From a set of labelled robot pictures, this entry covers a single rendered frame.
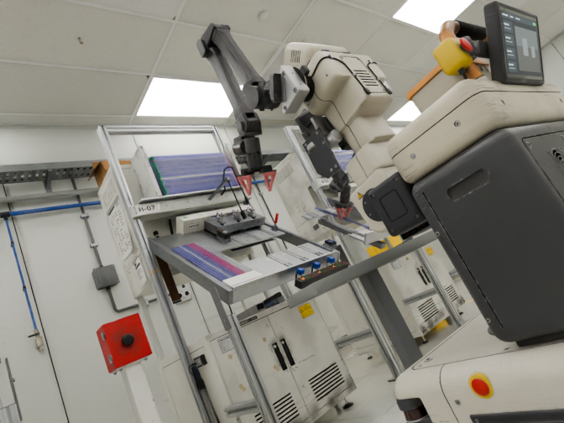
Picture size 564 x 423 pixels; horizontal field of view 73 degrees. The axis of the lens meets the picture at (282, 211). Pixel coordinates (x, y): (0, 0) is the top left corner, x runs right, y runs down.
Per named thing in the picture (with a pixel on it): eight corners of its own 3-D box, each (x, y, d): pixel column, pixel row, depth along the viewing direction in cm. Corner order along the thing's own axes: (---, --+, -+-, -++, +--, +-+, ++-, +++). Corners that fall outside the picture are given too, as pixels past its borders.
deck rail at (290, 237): (338, 263, 198) (340, 251, 196) (336, 263, 197) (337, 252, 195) (251, 225, 246) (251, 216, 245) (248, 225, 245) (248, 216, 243)
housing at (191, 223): (253, 228, 242) (253, 207, 238) (183, 245, 209) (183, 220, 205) (244, 225, 248) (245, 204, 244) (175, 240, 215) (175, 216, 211)
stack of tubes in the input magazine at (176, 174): (240, 185, 242) (224, 150, 249) (166, 195, 208) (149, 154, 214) (231, 195, 251) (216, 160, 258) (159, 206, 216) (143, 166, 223)
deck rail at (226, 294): (232, 304, 152) (232, 289, 150) (228, 305, 151) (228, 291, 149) (150, 248, 200) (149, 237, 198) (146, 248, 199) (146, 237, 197)
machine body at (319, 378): (362, 399, 200) (310, 289, 216) (262, 483, 153) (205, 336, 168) (291, 411, 245) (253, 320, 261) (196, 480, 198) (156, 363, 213)
